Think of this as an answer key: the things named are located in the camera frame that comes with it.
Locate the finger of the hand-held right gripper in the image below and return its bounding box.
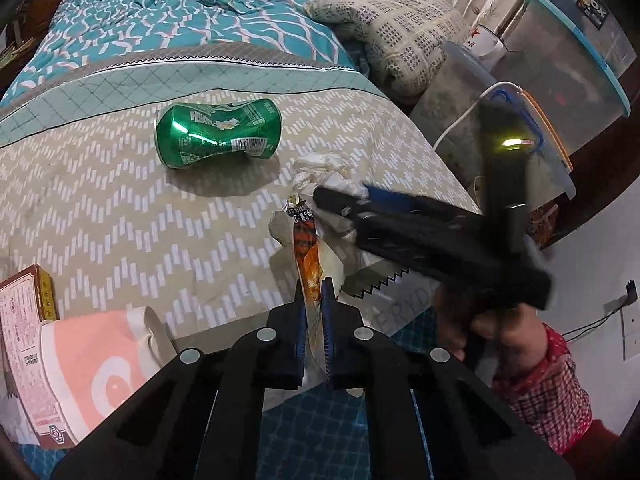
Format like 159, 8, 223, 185
312, 185, 553, 311
362, 184, 488, 241

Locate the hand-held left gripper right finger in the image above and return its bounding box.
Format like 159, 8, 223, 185
320, 277, 576, 480

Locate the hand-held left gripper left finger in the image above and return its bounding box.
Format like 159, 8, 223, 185
50, 277, 308, 480

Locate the white tissue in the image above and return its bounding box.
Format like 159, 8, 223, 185
292, 152, 369, 197

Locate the orange white snack wrapper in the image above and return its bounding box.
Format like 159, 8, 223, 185
269, 195, 362, 397

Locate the crushed green can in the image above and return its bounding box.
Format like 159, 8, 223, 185
155, 99, 283, 170

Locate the pink paper noodle cup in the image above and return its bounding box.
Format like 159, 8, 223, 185
39, 306, 177, 447

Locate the red brown cardboard box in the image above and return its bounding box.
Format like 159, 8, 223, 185
0, 263, 69, 449

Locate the person's right forearm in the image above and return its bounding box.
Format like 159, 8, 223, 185
491, 324, 594, 457

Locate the person's right hand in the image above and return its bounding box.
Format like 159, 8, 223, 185
434, 282, 548, 382

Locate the orange red bag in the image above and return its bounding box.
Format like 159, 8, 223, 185
525, 204, 562, 252

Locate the orange-lidded clear storage box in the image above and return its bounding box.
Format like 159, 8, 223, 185
409, 41, 577, 213

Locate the patterned beige pillow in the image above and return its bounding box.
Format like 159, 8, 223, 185
303, 0, 472, 99

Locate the teal patterned quilt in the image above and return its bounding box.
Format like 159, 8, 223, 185
0, 0, 363, 111

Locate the white cable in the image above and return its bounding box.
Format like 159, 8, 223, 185
432, 82, 527, 152

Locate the wall socket with cable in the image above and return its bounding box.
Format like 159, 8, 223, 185
560, 279, 640, 362

